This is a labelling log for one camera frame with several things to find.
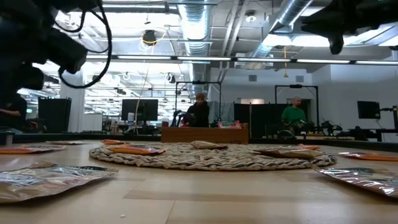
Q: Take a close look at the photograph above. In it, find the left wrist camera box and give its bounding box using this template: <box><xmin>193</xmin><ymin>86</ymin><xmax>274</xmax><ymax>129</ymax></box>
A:
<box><xmin>30</xmin><ymin>27</ymin><xmax>90</xmax><ymax>75</ymax></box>

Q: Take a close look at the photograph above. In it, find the round woven placemat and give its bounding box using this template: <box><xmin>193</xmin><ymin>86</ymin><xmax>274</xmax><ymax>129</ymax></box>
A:
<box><xmin>88</xmin><ymin>142</ymin><xmax>338</xmax><ymax>172</ymax></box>

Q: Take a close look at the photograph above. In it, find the orange tea packet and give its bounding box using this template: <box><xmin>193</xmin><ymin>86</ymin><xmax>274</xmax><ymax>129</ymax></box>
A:
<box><xmin>104</xmin><ymin>144</ymin><xmax>167</xmax><ymax>156</ymax></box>
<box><xmin>338</xmin><ymin>151</ymin><xmax>398</xmax><ymax>162</ymax></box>
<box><xmin>297</xmin><ymin>143</ymin><xmax>320</xmax><ymax>151</ymax></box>
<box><xmin>99</xmin><ymin>139</ymin><xmax>133</xmax><ymax>146</ymax></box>
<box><xmin>0</xmin><ymin>144</ymin><xmax>67</xmax><ymax>156</ymax></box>

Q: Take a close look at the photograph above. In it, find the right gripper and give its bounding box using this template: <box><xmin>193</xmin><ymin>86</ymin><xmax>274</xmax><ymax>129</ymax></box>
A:
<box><xmin>300</xmin><ymin>0</ymin><xmax>377</xmax><ymax>55</ymax></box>

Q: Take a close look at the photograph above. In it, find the yellow hanging cord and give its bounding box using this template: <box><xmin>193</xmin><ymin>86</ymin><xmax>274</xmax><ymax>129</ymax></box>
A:
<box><xmin>282</xmin><ymin>46</ymin><xmax>289</xmax><ymax>78</ymax></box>

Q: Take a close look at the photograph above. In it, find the black cabinet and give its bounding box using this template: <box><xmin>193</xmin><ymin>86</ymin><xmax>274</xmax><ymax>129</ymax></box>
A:
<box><xmin>37</xmin><ymin>96</ymin><xmax>72</xmax><ymax>134</ymax></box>

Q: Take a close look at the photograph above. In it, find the black aluminium table frame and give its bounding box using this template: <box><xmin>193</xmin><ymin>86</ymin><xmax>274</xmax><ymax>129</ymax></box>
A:
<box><xmin>0</xmin><ymin>132</ymin><xmax>398</xmax><ymax>153</ymax></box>

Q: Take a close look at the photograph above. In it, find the person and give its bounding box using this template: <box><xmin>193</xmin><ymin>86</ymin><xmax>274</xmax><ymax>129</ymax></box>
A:
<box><xmin>0</xmin><ymin>93</ymin><xmax>29</xmax><ymax>134</ymax></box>
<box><xmin>182</xmin><ymin>92</ymin><xmax>211</xmax><ymax>128</ymax></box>
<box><xmin>280</xmin><ymin>96</ymin><xmax>308</xmax><ymax>134</ymax></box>

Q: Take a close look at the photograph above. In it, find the black computer monitor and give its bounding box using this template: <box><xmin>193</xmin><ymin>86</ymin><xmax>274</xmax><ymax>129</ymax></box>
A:
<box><xmin>356</xmin><ymin>100</ymin><xmax>381</xmax><ymax>120</ymax></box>
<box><xmin>121</xmin><ymin>98</ymin><xmax>159</xmax><ymax>122</ymax></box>

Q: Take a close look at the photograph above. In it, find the long linear light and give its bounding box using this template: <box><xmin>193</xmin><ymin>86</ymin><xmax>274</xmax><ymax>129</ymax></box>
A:
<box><xmin>85</xmin><ymin>54</ymin><xmax>398</xmax><ymax>66</ymax></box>

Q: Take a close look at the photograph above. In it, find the black partition screen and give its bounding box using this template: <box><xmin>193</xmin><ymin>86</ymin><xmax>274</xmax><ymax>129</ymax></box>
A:
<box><xmin>233</xmin><ymin>102</ymin><xmax>312</xmax><ymax>138</ymax></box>

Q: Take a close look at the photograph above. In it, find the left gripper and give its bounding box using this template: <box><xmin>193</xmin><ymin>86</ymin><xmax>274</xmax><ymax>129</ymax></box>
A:
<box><xmin>0</xmin><ymin>18</ymin><xmax>46</xmax><ymax>103</ymax></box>

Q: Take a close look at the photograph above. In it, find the wooden compartment box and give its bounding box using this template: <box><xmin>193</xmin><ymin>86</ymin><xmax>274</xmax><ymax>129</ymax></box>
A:
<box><xmin>160</xmin><ymin>123</ymin><xmax>249</xmax><ymax>144</ymax></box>

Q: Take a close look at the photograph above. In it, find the white pillar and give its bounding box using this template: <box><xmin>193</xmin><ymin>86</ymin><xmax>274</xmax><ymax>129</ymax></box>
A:
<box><xmin>59</xmin><ymin>70</ymin><xmax>86</xmax><ymax>134</ymax></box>

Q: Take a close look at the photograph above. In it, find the beige tea packet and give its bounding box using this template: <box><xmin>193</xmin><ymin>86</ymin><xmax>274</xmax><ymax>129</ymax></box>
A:
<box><xmin>310</xmin><ymin>164</ymin><xmax>398</xmax><ymax>199</ymax></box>
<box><xmin>45</xmin><ymin>140</ymin><xmax>89</xmax><ymax>146</ymax></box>
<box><xmin>189</xmin><ymin>140</ymin><xmax>229</xmax><ymax>150</ymax></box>
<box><xmin>0</xmin><ymin>161</ymin><xmax>119</xmax><ymax>205</ymax></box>
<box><xmin>251</xmin><ymin>147</ymin><xmax>324</xmax><ymax>160</ymax></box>

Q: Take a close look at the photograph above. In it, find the black desk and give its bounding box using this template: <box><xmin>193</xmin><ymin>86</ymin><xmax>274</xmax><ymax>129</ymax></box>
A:
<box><xmin>348</xmin><ymin>126</ymin><xmax>398</xmax><ymax>143</ymax></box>

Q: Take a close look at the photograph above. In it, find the black robot station frame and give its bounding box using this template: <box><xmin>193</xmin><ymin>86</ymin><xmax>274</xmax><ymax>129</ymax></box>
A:
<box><xmin>274</xmin><ymin>83</ymin><xmax>320</xmax><ymax>133</ymax></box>
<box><xmin>175</xmin><ymin>80</ymin><xmax>223</xmax><ymax>128</ymax></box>

